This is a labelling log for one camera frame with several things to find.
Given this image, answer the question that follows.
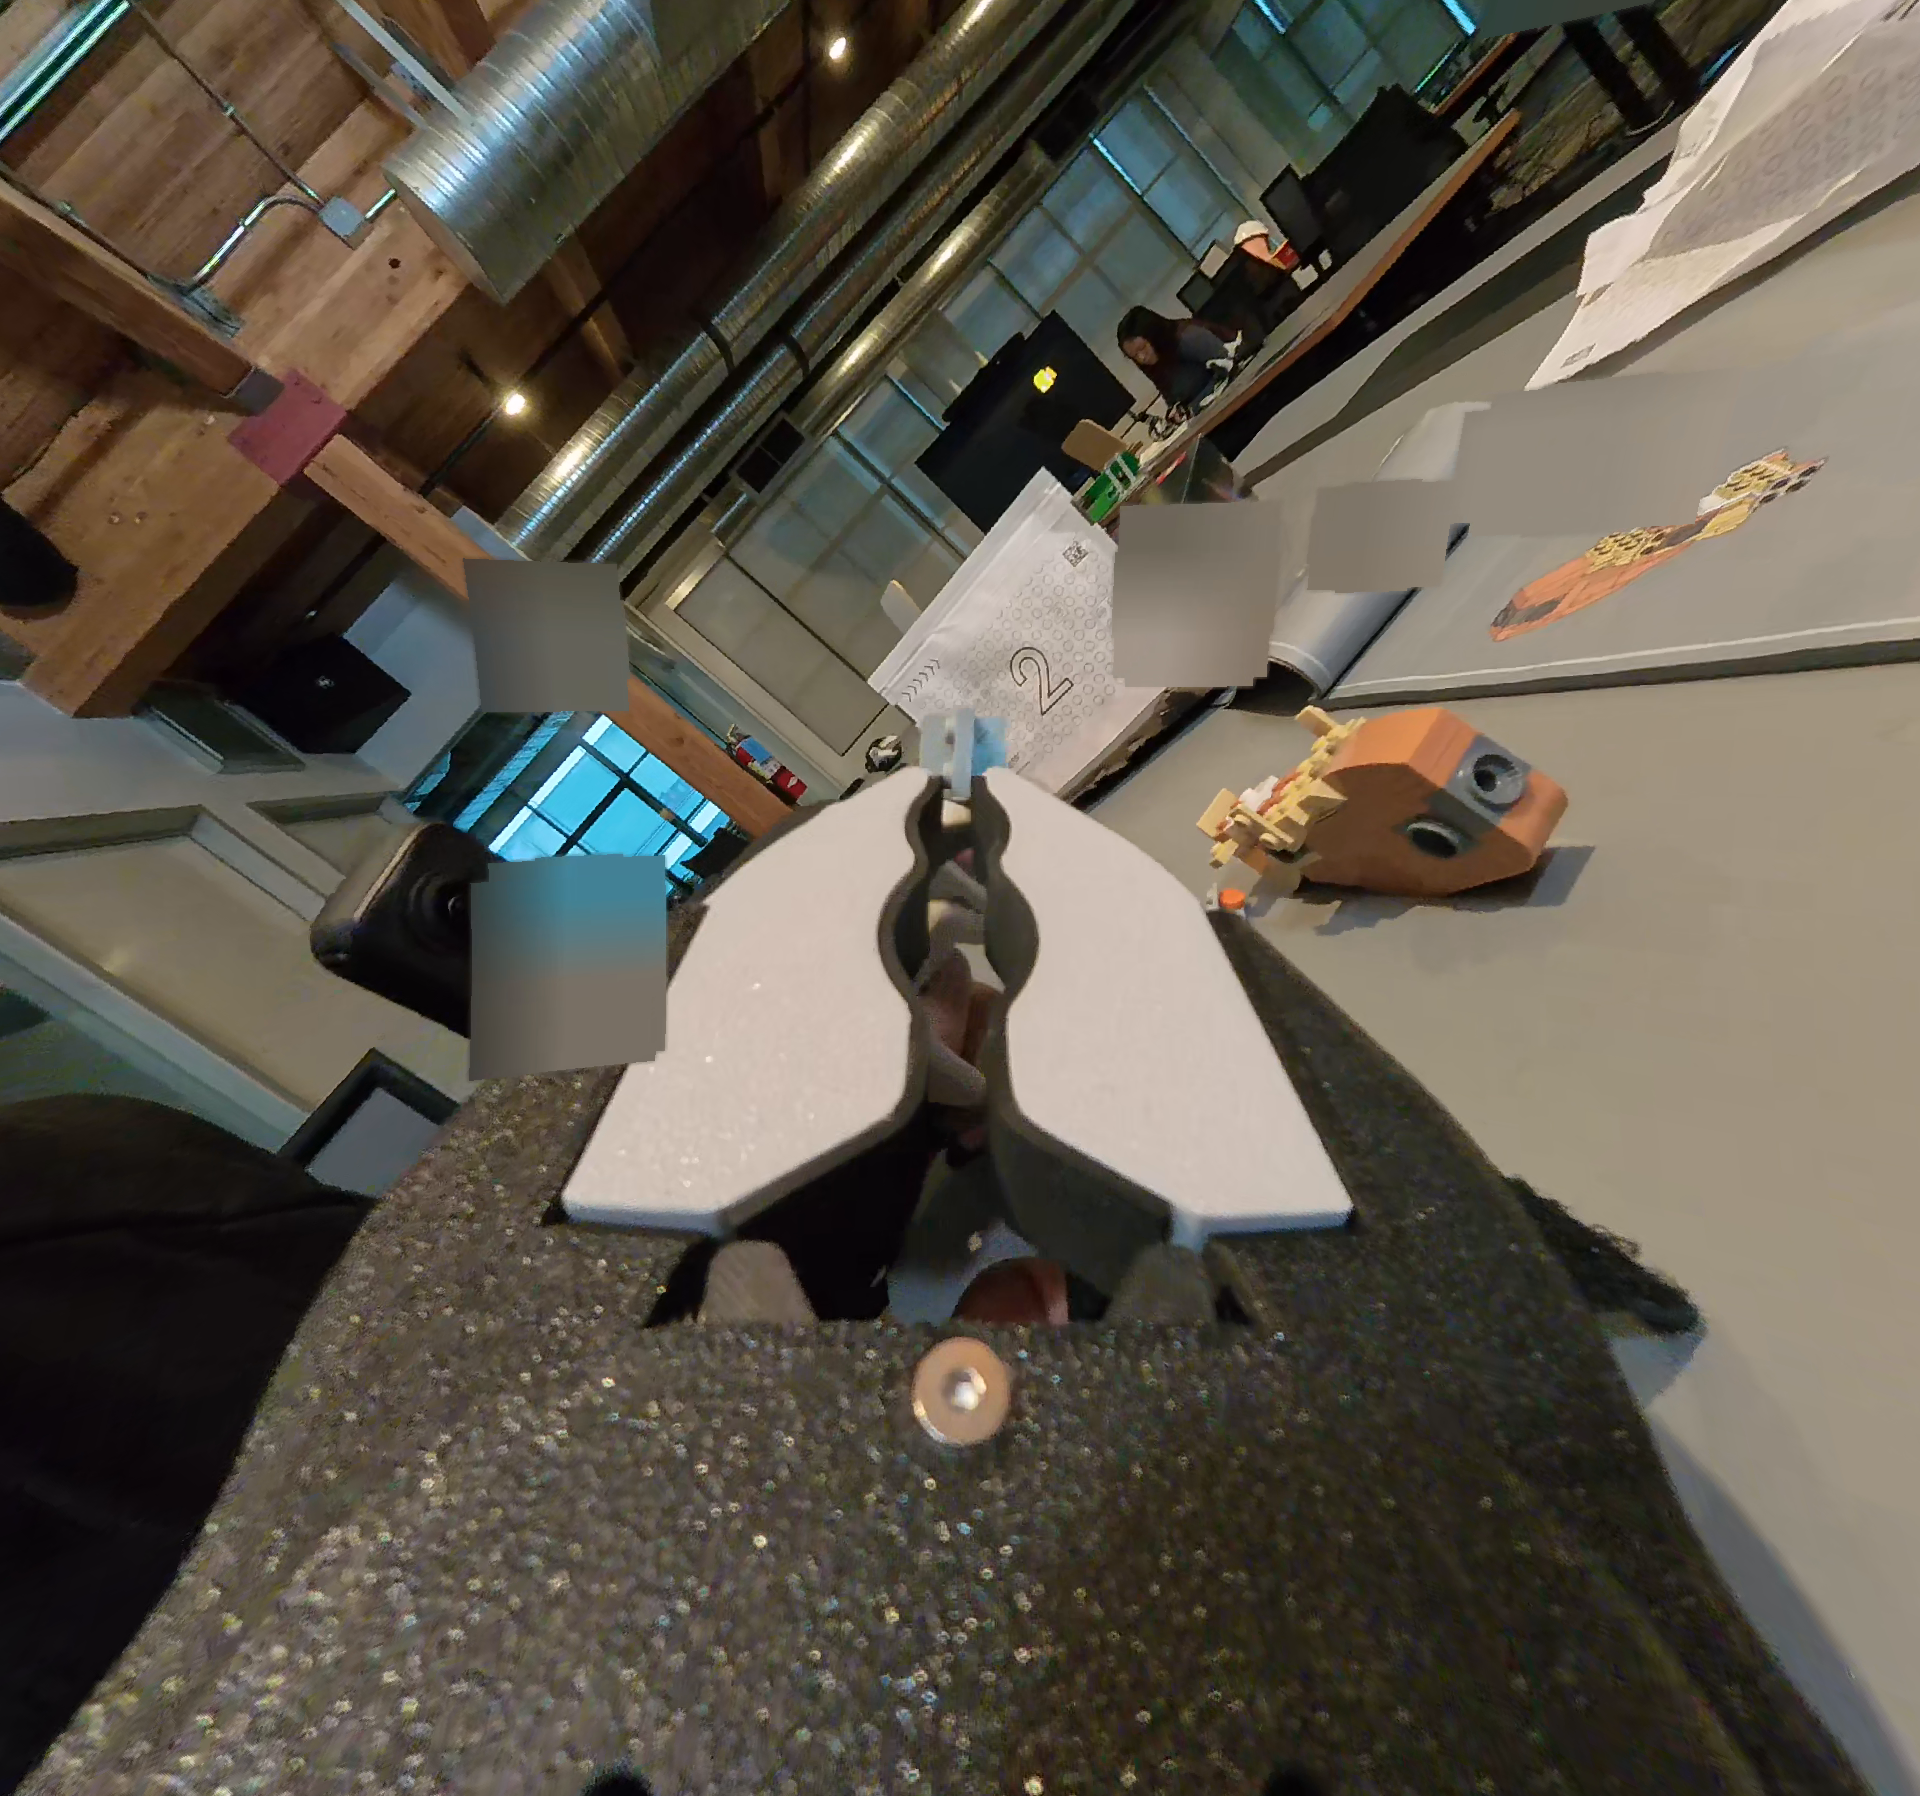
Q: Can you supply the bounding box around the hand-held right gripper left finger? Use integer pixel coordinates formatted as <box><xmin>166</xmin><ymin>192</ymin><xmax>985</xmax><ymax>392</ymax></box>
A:
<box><xmin>558</xmin><ymin>768</ymin><xmax>939</xmax><ymax>1242</ymax></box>

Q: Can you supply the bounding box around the slim silver spiral duct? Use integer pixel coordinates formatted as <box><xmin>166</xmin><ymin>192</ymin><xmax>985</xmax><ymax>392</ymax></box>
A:
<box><xmin>577</xmin><ymin>146</ymin><xmax>1059</xmax><ymax>576</ymax></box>
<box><xmin>495</xmin><ymin>0</ymin><xmax>1210</xmax><ymax>546</ymax></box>

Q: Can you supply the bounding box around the white circle print paper bag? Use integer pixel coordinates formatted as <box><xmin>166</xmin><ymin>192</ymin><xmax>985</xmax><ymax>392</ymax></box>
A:
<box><xmin>871</xmin><ymin>469</ymin><xmax>1172</xmax><ymax>801</ymax></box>

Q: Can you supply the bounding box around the red metal bracket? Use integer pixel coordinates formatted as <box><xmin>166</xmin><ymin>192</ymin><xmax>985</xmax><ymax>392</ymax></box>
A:
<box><xmin>229</xmin><ymin>375</ymin><xmax>353</xmax><ymax>484</ymax></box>

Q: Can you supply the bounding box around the grey instruction booklet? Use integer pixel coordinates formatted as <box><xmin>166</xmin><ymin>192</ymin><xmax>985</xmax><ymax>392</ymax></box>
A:
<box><xmin>1259</xmin><ymin>386</ymin><xmax>1920</xmax><ymax>715</ymax></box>

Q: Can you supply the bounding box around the black wall speaker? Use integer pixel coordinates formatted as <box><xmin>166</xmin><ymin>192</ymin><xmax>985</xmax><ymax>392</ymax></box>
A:
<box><xmin>239</xmin><ymin>634</ymin><xmax>410</xmax><ymax>754</ymax></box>

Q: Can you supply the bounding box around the brown cardboard box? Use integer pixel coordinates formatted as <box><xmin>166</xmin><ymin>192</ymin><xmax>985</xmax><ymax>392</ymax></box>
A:
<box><xmin>1049</xmin><ymin>686</ymin><xmax>1200</xmax><ymax>808</ymax></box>

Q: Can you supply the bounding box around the torn white paper bag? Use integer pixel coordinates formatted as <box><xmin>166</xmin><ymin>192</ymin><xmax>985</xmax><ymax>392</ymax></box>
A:
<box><xmin>1530</xmin><ymin>0</ymin><xmax>1920</xmax><ymax>396</ymax></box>

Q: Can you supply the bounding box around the black framed screen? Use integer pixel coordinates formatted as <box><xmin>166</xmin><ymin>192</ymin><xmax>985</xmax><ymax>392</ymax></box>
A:
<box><xmin>277</xmin><ymin>1050</ymin><xmax>463</xmax><ymax>1202</ymax></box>

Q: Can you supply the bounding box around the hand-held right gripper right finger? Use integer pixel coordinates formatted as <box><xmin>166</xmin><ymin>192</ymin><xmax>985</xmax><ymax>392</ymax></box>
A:
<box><xmin>966</xmin><ymin>768</ymin><xmax>1358</xmax><ymax>1255</ymax></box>

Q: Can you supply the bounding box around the background wooden table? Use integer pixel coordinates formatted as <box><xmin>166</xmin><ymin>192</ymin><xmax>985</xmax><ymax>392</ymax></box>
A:
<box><xmin>1198</xmin><ymin>109</ymin><xmax>1522</xmax><ymax>432</ymax></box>

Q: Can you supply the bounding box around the small pale grey brick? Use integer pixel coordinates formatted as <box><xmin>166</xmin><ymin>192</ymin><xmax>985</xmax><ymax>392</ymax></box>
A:
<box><xmin>918</xmin><ymin>712</ymin><xmax>1012</xmax><ymax>796</ymax></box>

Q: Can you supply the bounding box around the large silver spiral duct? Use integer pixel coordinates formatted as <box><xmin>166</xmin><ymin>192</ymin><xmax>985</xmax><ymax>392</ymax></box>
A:
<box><xmin>382</xmin><ymin>0</ymin><xmax>662</xmax><ymax>306</ymax></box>

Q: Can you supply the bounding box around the orange tan brick model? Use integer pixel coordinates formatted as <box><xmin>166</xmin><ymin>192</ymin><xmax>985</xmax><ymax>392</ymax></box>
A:
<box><xmin>1196</xmin><ymin>706</ymin><xmax>1568</xmax><ymax>901</ymax></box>

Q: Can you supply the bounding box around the dark partition panel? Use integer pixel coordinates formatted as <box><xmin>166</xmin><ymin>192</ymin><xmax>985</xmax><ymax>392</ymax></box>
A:
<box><xmin>915</xmin><ymin>312</ymin><xmax>1135</xmax><ymax>493</ymax></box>

